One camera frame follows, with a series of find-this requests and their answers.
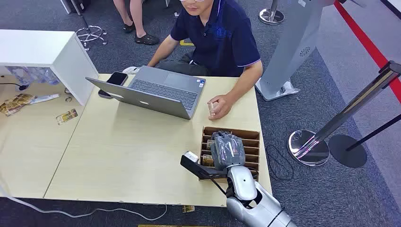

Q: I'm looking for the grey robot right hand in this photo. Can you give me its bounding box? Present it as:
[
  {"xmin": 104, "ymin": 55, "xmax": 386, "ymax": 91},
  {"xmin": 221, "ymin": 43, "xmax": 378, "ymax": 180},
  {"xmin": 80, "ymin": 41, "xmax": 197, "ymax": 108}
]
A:
[{"xmin": 210, "ymin": 131, "xmax": 246, "ymax": 172}]

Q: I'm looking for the person's left hand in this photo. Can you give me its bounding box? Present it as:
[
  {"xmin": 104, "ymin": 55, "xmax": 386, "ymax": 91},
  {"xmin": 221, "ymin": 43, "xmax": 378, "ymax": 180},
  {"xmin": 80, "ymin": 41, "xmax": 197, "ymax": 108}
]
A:
[{"xmin": 207, "ymin": 94, "xmax": 235, "ymax": 121}]

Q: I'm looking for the brown cardboard card holder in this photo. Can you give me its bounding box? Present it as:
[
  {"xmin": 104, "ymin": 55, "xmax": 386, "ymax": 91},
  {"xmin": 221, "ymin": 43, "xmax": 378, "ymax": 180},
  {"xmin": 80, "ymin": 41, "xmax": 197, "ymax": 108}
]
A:
[{"xmin": 199, "ymin": 126, "xmax": 261, "ymax": 183}]

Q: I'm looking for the seated person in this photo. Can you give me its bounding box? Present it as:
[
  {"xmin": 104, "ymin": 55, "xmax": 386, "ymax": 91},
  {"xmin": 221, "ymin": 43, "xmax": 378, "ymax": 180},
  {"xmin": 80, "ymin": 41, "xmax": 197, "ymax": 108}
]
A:
[{"xmin": 122, "ymin": 0, "xmax": 264, "ymax": 121}]

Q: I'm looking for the standing person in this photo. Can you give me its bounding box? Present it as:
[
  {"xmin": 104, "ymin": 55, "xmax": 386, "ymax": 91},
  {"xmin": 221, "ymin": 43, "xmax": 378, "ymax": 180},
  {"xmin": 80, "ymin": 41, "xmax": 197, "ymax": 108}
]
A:
[{"xmin": 113, "ymin": 0, "xmax": 160, "ymax": 46}]

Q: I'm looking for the grey open laptop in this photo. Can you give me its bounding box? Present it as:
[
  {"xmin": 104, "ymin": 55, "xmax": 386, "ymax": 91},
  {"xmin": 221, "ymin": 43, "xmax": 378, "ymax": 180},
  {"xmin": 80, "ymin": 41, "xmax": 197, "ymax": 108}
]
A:
[{"xmin": 85, "ymin": 65, "xmax": 207, "ymax": 121}]

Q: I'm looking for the grey kiosk stand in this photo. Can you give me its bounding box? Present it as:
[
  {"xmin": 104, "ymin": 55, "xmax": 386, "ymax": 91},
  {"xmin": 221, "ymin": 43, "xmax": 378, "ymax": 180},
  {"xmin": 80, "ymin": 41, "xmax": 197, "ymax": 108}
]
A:
[{"xmin": 254, "ymin": 0, "xmax": 336, "ymax": 102}]

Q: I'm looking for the chrome stanchion with mirror base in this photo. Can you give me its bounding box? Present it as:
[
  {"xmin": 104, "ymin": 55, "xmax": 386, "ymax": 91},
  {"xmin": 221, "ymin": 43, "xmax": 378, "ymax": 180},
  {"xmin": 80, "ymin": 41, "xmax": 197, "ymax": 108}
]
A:
[
  {"xmin": 288, "ymin": 60, "xmax": 401, "ymax": 167},
  {"xmin": 258, "ymin": 0, "xmax": 285, "ymax": 26}
]

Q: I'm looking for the black smartphone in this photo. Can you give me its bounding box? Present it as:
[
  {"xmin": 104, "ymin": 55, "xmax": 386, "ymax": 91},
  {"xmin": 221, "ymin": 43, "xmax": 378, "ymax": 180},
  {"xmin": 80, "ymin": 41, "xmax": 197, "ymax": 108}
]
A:
[{"xmin": 98, "ymin": 71, "xmax": 129, "ymax": 100}]

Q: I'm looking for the black stanchion with round base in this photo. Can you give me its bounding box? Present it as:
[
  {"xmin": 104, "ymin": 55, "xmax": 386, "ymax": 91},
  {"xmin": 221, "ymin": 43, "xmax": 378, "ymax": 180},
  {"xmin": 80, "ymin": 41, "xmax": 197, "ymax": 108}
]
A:
[{"xmin": 328, "ymin": 113, "xmax": 401, "ymax": 169}]

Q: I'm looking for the chrome star chair base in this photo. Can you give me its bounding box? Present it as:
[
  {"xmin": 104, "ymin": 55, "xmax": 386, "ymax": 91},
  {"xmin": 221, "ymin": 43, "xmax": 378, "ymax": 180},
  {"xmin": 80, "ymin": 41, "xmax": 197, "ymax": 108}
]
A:
[{"xmin": 74, "ymin": 12, "xmax": 108, "ymax": 52}]

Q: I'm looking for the white shelf cabinet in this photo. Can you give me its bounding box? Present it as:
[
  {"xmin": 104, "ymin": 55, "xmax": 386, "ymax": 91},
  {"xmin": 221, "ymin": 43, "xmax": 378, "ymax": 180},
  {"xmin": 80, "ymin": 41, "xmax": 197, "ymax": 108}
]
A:
[{"xmin": 0, "ymin": 29, "xmax": 100, "ymax": 106}]

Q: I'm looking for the white flat strip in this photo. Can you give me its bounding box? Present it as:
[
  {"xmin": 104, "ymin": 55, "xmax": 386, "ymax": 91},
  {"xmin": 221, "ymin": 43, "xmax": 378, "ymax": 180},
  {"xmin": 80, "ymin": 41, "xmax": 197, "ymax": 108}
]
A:
[{"xmin": 29, "ymin": 93, "xmax": 60, "ymax": 105}]

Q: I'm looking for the clear plastic bottles pack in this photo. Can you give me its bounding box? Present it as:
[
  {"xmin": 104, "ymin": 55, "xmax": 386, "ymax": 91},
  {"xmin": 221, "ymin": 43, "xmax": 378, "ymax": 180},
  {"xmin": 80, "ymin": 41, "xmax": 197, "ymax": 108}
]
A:
[{"xmin": 6, "ymin": 66, "xmax": 60, "ymax": 86}]

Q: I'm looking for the pile of yellow cards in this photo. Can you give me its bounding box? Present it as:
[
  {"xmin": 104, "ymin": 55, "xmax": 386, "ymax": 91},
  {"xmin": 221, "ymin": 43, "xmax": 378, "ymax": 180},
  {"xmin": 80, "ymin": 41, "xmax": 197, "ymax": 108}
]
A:
[{"xmin": 0, "ymin": 93, "xmax": 37, "ymax": 117}]

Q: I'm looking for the black wrist camera with pale box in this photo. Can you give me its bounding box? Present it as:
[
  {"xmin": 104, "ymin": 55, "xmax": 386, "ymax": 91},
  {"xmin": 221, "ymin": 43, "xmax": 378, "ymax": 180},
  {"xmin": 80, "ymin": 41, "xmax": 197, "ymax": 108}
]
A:
[{"xmin": 180, "ymin": 151, "xmax": 229, "ymax": 181}]

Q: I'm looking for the thin black floor cable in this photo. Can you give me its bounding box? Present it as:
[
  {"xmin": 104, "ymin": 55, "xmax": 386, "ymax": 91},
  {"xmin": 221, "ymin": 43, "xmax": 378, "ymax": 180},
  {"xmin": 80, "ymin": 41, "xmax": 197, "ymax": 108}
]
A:
[{"xmin": 265, "ymin": 144, "xmax": 295, "ymax": 182}]

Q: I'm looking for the white floor cable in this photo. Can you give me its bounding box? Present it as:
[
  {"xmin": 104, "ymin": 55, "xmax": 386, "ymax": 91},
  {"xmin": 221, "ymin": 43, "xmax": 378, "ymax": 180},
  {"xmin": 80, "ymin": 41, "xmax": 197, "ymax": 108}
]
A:
[{"xmin": 0, "ymin": 184, "xmax": 168, "ymax": 221}]

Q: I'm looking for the black cable with plug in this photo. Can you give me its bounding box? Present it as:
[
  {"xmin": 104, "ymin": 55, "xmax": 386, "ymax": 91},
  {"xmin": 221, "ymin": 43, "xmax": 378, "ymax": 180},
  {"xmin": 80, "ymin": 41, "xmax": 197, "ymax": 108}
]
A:
[{"xmin": 0, "ymin": 82, "xmax": 30, "ymax": 92}]

